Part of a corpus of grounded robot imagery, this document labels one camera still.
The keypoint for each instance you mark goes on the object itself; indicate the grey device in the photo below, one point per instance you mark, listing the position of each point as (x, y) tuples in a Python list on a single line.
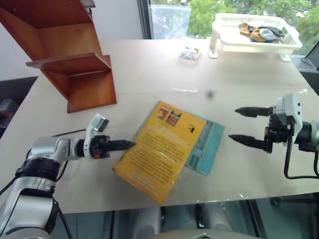
[(7, 108)]

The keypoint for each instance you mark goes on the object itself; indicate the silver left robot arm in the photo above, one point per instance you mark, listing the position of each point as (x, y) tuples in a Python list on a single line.
[(45, 147)]

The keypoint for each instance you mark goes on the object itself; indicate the black chair base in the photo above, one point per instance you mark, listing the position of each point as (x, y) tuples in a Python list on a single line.
[(294, 200)]

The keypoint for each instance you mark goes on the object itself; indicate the yellow book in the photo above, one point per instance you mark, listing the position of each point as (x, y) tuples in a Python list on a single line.
[(159, 149)]

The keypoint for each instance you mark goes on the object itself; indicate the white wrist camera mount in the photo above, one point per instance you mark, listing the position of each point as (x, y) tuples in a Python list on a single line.
[(295, 107), (94, 125)]

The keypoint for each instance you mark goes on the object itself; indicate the teal book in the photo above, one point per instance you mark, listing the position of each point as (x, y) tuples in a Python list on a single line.
[(209, 142)]

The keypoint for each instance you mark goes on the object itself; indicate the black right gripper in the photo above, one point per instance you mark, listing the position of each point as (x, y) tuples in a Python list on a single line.
[(276, 132)]

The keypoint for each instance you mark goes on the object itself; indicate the black monitor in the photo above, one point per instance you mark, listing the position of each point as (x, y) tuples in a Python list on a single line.
[(311, 58)]

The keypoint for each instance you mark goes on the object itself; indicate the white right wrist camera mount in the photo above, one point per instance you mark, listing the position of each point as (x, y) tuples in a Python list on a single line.
[(295, 107)]

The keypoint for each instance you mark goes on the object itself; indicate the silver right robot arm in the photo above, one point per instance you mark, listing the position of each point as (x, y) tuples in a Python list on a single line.
[(307, 132)]

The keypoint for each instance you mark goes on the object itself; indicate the wooden bookshelf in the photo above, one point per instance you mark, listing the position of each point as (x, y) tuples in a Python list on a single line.
[(82, 82)]

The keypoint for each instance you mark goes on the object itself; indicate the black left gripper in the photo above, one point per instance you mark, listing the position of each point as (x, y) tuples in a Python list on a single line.
[(101, 147)]

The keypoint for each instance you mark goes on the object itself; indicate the small colourful snack packet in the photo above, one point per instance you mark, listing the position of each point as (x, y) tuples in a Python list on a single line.
[(190, 53)]

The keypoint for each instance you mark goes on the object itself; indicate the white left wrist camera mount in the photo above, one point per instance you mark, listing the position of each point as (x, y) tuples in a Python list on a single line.
[(94, 125)]

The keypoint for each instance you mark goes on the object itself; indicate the translucent plastic bag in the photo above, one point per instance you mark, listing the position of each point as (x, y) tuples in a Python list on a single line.
[(170, 21)]

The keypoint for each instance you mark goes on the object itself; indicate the dark window frame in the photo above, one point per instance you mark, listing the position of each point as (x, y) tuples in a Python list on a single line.
[(144, 18)]

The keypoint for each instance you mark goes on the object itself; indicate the white plastic basket rack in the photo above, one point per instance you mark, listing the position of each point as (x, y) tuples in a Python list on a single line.
[(231, 44)]

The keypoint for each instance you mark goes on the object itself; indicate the dark grey cloth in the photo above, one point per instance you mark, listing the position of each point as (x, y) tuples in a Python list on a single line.
[(274, 30)]

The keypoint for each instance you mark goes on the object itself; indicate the black table leg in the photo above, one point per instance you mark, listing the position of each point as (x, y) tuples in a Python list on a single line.
[(254, 219), (200, 215)]

